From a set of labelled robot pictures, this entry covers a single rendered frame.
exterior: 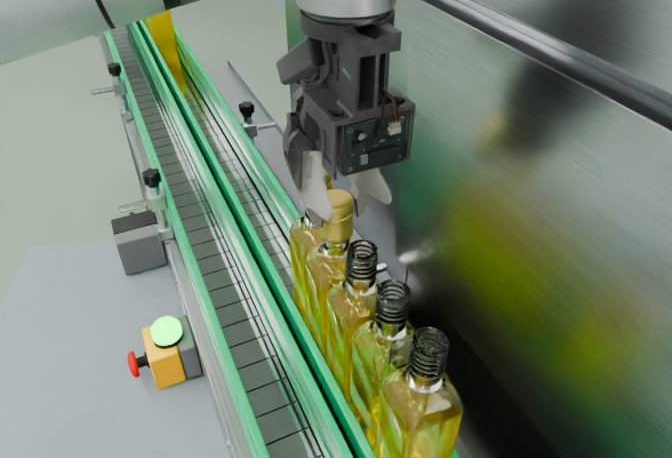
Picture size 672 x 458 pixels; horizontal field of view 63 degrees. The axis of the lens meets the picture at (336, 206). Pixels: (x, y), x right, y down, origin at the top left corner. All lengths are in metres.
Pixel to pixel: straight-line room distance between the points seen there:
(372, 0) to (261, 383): 0.50
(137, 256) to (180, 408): 0.32
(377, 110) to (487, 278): 0.24
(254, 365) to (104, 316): 0.38
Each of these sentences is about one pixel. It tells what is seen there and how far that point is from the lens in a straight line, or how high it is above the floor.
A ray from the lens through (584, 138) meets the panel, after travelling 0.43.
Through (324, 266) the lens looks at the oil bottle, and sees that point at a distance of 0.57.
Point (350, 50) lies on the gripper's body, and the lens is 0.39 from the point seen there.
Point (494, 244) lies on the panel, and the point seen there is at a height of 1.14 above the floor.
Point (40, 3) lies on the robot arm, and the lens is 0.22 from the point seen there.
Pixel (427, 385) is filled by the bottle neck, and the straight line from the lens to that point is 0.47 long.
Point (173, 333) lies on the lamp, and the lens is 0.86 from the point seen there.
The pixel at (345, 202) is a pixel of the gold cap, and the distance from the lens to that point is 0.53.
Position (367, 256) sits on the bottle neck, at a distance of 0.50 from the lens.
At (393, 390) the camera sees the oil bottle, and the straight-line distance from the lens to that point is 0.49.
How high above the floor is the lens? 1.48
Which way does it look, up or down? 37 degrees down
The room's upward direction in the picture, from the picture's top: straight up
